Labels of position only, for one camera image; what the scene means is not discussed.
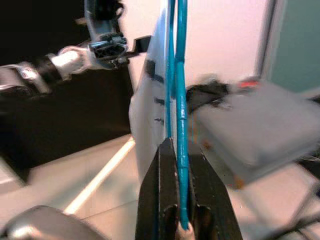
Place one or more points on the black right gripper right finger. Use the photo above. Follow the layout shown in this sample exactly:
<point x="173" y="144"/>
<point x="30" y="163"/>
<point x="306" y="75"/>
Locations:
<point x="212" y="212"/>

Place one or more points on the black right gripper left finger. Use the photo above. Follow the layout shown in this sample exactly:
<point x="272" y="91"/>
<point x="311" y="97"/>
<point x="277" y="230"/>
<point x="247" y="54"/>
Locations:
<point x="155" y="200"/>

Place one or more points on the blue plastic hanger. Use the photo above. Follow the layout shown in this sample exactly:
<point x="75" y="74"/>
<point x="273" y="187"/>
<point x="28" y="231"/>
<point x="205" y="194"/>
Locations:
<point x="182" y="112"/>

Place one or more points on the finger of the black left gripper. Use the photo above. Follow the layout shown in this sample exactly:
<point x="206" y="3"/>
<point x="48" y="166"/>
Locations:
<point x="142" y="45"/>

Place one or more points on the grey box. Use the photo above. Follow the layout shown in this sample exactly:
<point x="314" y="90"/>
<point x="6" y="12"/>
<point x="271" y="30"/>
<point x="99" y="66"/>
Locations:
<point x="262" y="125"/>

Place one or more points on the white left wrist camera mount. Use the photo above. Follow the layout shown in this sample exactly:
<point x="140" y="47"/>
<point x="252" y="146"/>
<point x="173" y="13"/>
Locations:
<point x="72" y="58"/>

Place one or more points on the silver robot leg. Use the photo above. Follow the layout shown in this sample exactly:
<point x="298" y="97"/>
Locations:
<point x="45" y="222"/>

